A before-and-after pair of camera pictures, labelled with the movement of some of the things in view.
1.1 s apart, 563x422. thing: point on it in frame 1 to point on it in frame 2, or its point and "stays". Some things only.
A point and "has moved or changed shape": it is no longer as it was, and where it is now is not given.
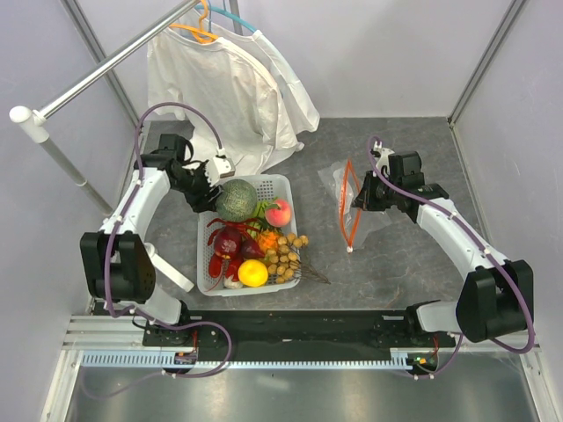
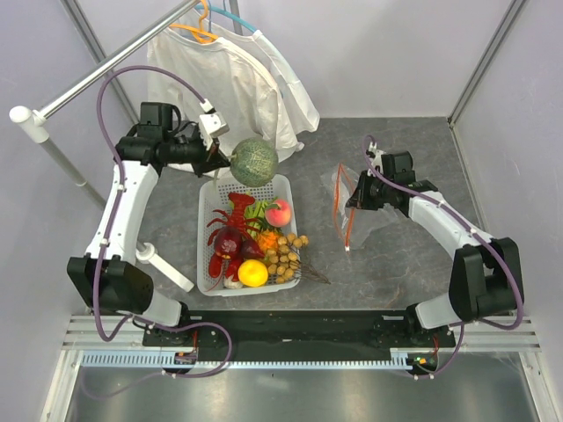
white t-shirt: x=236 y=96 stays
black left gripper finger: x=209 y=205 to x=215 y=159
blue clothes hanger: x=230 y=14 stays
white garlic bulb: x=229 y=283 stays
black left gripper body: x=193 y=185 to x=184 y=150
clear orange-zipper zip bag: x=355 y=223 has moved or changed shape
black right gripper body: x=378 y=195 stays
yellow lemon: x=252 y=272 stays
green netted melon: x=237 y=201 to x=254 y=162
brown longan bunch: x=284 y=262 stays
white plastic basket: x=269 y=187 stays
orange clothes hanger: x=200 y=34 stays
